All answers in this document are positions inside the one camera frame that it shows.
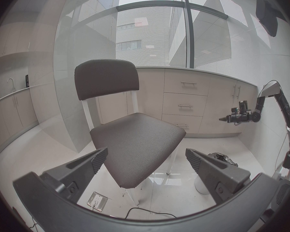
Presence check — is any beige cabinet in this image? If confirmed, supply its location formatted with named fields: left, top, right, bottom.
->
left=98, top=67, right=258, bottom=138

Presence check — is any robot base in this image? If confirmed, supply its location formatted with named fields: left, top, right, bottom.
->
left=262, top=178, right=290, bottom=224

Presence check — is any grey padded chair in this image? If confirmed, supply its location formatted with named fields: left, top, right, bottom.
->
left=74, top=59, right=186, bottom=206

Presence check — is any window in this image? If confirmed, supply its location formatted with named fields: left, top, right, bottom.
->
left=54, top=0, right=232, bottom=70

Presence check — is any white trash bin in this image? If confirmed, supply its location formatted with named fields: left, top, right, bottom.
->
left=194, top=173, right=216, bottom=195

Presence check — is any black plastic bag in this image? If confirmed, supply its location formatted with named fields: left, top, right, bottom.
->
left=207, top=152, right=239, bottom=168

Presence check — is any black cable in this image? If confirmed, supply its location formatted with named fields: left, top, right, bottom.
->
left=261, top=80, right=279, bottom=92
left=124, top=207, right=177, bottom=219

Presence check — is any beige wall cupboard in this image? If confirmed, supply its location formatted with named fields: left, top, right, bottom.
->
left=0, top=30, right=30, bottom=60

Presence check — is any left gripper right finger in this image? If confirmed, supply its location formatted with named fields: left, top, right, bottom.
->
left=185, top=148, right=252, bottom=204

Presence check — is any curved metal faucet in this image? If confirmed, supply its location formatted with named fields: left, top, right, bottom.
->
left=7, top=78, right=16, bottom=93

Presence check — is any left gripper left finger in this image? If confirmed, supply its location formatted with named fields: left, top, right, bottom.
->
left=40, top=147, right=109, bottom=202

